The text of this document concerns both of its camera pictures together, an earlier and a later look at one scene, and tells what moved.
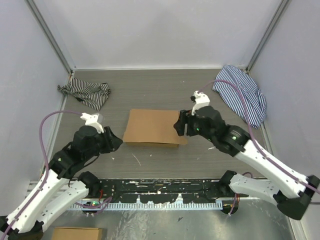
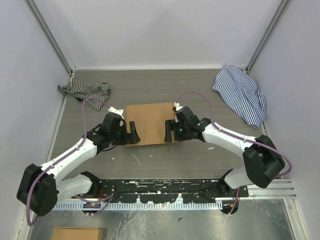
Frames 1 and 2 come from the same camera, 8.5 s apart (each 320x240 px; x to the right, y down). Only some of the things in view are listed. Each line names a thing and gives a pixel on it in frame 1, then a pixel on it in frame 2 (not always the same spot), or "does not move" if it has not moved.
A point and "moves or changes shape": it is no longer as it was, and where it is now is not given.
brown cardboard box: [153, 128] moves or changes shape
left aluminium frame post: [49, 36] does not move
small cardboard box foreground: [77, 233] does not move
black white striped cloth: [95, 95] does not move
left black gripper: [113, 142] to [132, 138]
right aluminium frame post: [280, 11] does not move
